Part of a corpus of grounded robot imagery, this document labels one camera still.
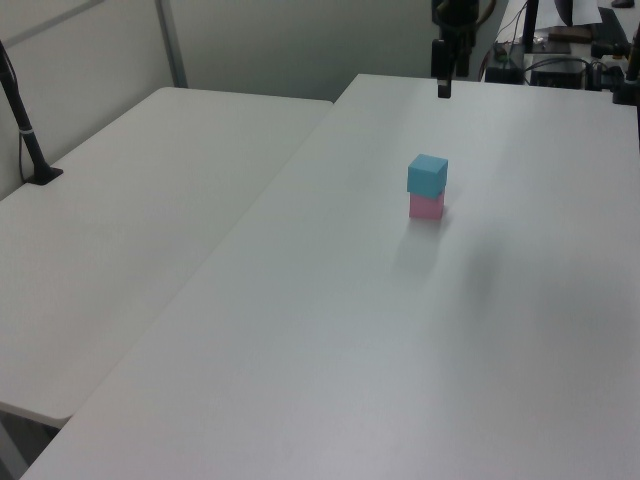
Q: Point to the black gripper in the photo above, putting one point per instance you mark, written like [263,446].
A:
[460,17]

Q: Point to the blue cube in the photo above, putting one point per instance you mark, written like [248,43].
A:
[426,176]

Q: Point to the pink cube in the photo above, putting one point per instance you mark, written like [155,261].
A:
[425,207]

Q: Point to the black upright stand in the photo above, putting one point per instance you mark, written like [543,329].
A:
[530,25]

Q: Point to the black electronics box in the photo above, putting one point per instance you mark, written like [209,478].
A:
[557,75]

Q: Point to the brown flat box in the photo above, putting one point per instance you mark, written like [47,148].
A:
[570,34]

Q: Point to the white side table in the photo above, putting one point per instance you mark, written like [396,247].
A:
[125,225]

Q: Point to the black pole with base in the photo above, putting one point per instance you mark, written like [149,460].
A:
[22,120]

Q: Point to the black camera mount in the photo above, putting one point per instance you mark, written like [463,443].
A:
[627,75]

